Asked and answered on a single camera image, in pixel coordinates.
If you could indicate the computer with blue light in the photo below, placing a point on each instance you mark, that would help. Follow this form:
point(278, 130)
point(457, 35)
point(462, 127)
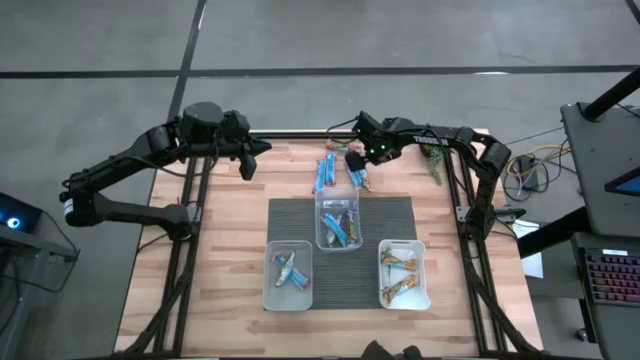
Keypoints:
point(15, 215)

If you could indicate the purple-ended green granola bar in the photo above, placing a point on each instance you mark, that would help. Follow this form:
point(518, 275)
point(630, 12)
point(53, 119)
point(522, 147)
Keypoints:
point(332, 240)
point(352, 225)

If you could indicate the red-ended blue granola bar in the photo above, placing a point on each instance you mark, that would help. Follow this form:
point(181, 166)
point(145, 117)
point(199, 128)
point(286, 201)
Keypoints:
point(300, 279)
point(285, 270)
point(320, 175)
point(329, 169)

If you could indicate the grey desk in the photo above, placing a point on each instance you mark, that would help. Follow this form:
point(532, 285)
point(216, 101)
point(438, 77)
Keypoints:
point(600, 165)
point(615, 325)

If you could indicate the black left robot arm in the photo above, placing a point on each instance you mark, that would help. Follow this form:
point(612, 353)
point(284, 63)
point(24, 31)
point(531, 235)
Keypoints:
point(125, 210)

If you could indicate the person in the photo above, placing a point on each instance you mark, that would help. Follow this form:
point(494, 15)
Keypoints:
point(390, 351)

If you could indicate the backlit keyboard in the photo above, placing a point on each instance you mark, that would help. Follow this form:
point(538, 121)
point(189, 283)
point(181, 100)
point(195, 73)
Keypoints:
point(615, 277)

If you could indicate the black beam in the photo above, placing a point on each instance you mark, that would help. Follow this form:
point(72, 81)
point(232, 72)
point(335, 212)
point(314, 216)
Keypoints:
point(550, 235)

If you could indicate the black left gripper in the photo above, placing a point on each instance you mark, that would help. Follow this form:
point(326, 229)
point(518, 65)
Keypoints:
point(250, 145)

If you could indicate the grey woven placemat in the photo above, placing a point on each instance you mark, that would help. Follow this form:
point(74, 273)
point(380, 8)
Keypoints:
point(370, 225)

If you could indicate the translucent white plastic bin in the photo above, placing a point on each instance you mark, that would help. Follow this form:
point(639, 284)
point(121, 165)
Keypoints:
point(287, 300)

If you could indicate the green plant sprig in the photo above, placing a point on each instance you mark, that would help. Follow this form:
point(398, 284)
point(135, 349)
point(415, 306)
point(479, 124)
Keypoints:
point(435, 160)

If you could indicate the black pole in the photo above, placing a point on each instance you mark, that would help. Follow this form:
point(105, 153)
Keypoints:
point(610, 95)

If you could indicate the glass side desk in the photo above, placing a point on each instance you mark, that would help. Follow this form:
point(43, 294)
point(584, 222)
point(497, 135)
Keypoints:
point(35, 260)

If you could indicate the white paper sheet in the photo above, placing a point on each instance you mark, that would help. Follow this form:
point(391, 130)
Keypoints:
point(532, 260)

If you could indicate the clear plastic bin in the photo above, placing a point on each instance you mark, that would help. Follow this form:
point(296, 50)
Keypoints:
point(325, 192)

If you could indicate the tablet with blue screen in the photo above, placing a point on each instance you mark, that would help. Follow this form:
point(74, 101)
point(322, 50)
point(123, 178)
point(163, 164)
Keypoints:
point(627, 186)

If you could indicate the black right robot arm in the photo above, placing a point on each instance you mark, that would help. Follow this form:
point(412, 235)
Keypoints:
point(450, 137)

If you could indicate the silver mounting plate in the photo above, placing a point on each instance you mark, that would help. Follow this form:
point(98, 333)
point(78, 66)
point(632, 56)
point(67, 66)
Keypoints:
point(195, 215)
point(462, 214)

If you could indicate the black aluminium table frame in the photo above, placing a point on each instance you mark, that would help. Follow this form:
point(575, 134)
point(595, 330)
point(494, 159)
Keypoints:
point(300, 134)

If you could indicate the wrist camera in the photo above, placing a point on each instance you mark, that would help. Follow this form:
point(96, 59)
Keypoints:
point(366, 127)
point(236, 124)

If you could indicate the orange-ended blue granola bar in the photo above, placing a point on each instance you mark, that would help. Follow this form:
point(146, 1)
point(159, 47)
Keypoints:
point(386, 280)
point(353, 179)
point(400, 261)

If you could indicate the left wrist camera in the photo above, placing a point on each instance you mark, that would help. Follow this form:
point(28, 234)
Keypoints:
point(236, 124)

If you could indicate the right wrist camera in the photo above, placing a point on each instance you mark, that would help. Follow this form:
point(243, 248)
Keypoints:
point(366, 127)

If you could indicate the purple-ended blue granola bar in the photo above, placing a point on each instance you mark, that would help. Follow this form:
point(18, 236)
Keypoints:
point(334, 229)

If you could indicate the caster wheel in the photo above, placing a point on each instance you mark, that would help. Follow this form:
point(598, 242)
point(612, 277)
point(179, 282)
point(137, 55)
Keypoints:
point(581, 334)

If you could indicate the orange-ended green granola bar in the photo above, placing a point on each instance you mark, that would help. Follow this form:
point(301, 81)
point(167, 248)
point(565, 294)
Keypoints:
point(402, 287)

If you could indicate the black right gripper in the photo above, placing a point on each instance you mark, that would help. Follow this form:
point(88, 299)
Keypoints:
point(382, 152)

